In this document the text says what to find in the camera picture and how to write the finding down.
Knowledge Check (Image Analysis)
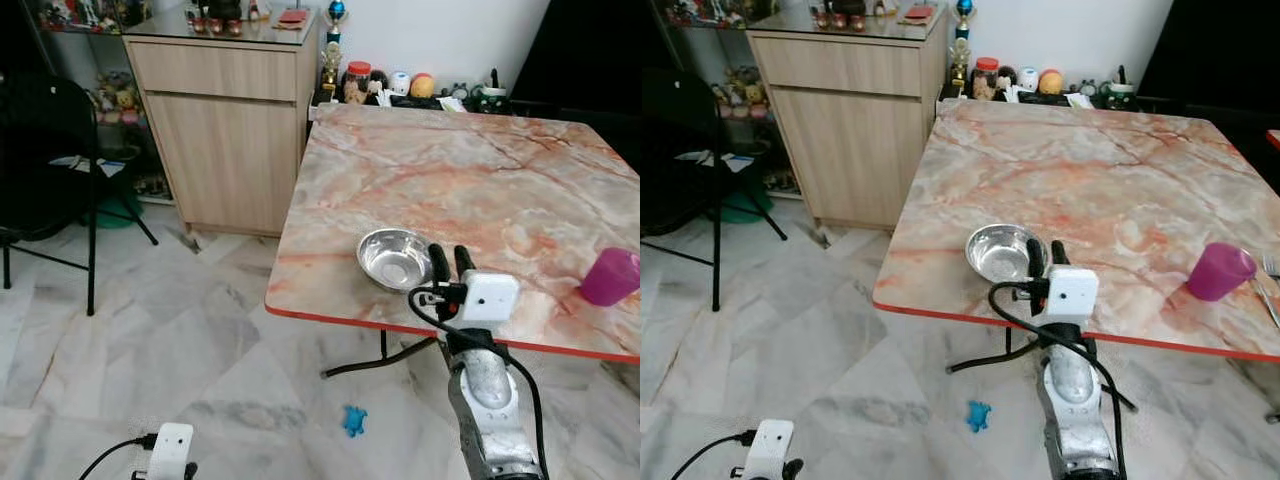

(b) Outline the small steel bowl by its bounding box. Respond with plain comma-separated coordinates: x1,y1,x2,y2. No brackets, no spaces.
357,228,436,293
965,223,1048,284

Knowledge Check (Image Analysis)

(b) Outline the purple plastic cup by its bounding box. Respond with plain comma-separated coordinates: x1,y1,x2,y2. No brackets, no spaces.
1186,242,1258,302
579,247,641,307

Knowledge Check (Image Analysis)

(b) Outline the green mug with utensils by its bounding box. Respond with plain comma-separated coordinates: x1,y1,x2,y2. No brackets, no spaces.
472,68,508,111
1102,65,1136,109

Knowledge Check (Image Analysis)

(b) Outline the steel spoon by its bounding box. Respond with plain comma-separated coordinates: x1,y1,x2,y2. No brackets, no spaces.
1250,278,1280,329

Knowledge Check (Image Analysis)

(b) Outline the gold trophy blue top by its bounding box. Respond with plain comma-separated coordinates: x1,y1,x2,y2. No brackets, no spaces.
950,0,976,96
320,0,348,101

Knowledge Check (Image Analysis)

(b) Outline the light wooden cabinet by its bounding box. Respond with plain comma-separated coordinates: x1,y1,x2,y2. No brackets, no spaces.
745,5,949,231
122,10,323,238

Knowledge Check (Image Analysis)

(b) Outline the black folding chair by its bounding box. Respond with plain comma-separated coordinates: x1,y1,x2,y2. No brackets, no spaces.
0,70,159,316
640,68,789,311

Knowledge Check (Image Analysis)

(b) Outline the green plastic basin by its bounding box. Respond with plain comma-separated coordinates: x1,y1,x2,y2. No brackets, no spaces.
95,185,146,229
720,185,776,223

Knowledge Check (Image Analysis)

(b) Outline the red ornament set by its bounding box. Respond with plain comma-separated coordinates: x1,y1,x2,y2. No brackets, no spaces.
187,3,244,36
812,2,869,31

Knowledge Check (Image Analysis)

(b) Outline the shelf with plush toys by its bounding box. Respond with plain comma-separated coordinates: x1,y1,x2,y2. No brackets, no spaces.
30,0,176,198
650,0,801,193

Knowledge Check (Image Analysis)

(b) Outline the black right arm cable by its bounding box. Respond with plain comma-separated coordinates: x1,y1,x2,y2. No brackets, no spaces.
988,280,1138,480
408,285,547,480

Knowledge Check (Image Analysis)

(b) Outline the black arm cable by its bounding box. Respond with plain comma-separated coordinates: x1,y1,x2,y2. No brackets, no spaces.
78,433,159,480
988,280,1138,480
408,285,547,480
670,430,753,480

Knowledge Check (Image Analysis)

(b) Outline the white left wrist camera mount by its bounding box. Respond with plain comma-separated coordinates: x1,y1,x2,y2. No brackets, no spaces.
150,423,195,479
745,419,794,479

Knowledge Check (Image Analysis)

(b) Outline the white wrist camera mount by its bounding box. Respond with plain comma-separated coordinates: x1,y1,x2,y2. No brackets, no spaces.
150,423,195,479
460,270,521,323
745,419,794,479
1045,265,1100,319

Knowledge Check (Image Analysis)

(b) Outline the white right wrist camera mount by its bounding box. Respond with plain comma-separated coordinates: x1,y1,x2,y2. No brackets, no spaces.
1045,265,1100,319
460,270,521,323

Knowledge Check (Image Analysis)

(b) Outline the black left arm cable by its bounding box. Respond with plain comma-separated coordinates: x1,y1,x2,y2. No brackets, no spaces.
670,430,753,480
78,433,159,480

